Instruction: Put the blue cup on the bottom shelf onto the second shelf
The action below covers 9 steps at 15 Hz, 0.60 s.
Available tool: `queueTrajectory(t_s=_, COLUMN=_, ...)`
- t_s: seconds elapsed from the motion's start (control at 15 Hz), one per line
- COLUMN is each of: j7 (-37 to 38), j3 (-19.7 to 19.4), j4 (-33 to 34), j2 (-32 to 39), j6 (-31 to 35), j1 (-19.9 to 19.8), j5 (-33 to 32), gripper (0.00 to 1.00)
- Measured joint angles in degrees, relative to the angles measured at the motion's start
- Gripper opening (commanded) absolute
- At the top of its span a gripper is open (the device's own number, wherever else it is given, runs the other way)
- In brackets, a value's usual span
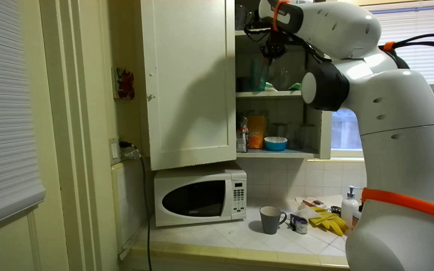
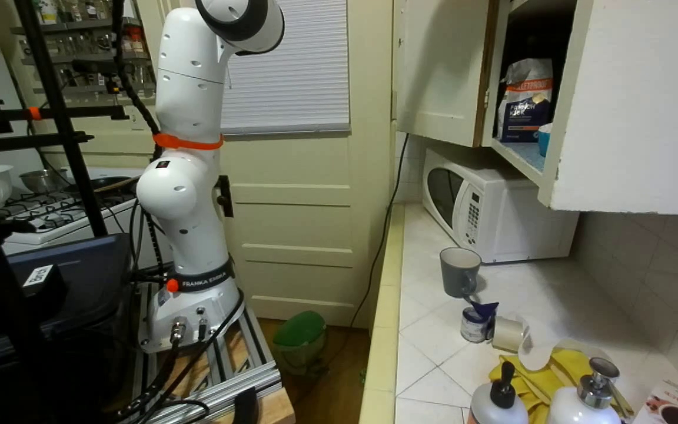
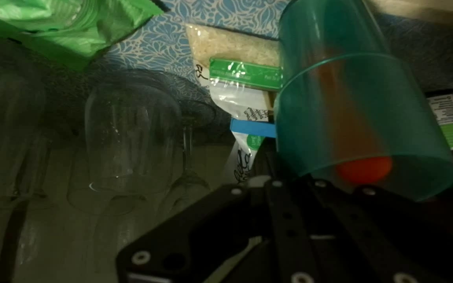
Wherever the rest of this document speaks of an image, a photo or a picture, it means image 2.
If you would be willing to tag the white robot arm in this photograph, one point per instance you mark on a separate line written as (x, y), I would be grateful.
(189, 88)

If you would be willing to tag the blue cup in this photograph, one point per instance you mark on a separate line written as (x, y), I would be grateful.
(544, 140)

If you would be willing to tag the spice rack shelf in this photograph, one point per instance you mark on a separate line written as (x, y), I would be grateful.
(80, 53)

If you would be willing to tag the cream panel door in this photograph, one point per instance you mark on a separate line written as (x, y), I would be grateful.
(303, 224)

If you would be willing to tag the microwave door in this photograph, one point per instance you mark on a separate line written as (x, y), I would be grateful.
(444, 197)

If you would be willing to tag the green bin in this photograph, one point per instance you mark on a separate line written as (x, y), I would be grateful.
(300, 341)

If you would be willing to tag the grey mug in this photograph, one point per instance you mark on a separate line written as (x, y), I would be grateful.
(459, 274)

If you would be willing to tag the white window blind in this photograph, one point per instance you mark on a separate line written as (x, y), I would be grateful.
(298, 70)

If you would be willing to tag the cream cabinet door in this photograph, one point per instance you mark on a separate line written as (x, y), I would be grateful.
(639, 112)
(442, 70)

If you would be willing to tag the white microwave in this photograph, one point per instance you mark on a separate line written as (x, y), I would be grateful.
(515, 218)

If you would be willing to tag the small tin with blue scoop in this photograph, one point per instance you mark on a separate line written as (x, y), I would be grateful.
(475, 325)

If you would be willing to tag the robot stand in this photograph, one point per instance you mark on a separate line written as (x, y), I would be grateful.
(239, 386)

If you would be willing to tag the white tape roll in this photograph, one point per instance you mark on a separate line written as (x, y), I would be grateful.
(508, 334)

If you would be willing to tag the white and blue coffee bag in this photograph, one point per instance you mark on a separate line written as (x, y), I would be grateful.
(524, 106)

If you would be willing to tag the dark frying pan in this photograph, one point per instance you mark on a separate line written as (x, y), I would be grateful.
(106, 184)

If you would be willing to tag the white bottle with black pump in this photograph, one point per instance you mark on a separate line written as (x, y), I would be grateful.
(497, 406)

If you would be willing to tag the yellow cloth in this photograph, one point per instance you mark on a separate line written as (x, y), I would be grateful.
(527, 383)

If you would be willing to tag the white gas stove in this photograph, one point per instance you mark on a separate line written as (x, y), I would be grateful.
(50, 218)

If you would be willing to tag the black stand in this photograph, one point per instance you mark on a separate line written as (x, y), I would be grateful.
(59, 118)

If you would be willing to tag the metal bowl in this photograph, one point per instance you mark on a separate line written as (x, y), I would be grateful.
(42, 181)

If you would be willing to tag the white bottle with silver pump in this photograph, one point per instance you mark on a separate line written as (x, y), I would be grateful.
(580, 409)

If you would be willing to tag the printed booklet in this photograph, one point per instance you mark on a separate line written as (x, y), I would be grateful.
(677, 403)

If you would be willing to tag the cream wall cabinet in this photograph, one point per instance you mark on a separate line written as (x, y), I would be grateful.
(627, 118)

